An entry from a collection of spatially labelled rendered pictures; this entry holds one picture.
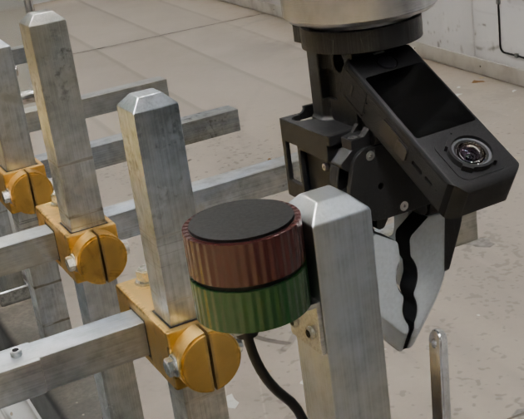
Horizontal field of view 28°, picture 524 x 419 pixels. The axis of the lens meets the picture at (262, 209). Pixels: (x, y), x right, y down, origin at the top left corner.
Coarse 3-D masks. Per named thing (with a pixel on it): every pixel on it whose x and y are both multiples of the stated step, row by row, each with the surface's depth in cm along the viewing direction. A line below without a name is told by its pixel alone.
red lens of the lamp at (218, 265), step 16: (208, 208) 54; (192, 240) 50; (256, 240) 49; (272, 240) 49; (288, 240) 50; (192, 256) 51; (208, 256) 50; (224, 256) 49; (240, 256) 49; (256, 256) 49; (272, 256) 50; (288, 256) 50; (304, 256) 52; (192, 272) 51; (208, 272) 50; (224, 272) 50; (240, 272) 50; (256, 272) 50; (272, 272) 50; (288, 272) 50
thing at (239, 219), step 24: (216, 216) 53; (240, 216) 52; (264, 216) 52; (288, 216) 51; (216, 240) 50; (240, 240) 49; (216, 288) 51; (240, 288) 50; (312, 312) 54; (240, 336) 53; (312, 336) 54; (264, 384) 55
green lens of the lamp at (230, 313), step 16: (304, 272) 52; (192, 288) 52; (208, 288) 51; (272, 288) 50; (288, 288) 51; (304, 288) 52; (208, 304) 51; (224, 304) 50; (240, 304) 50; (256, 304) 50; (272, 304) 50; (288, 304) 51; (304, 304) 52; (208, 320) 52; (224, 320) 51; (240, 320) 51; (256, 320) 51; (272, 320) 51; (288, 320) 51
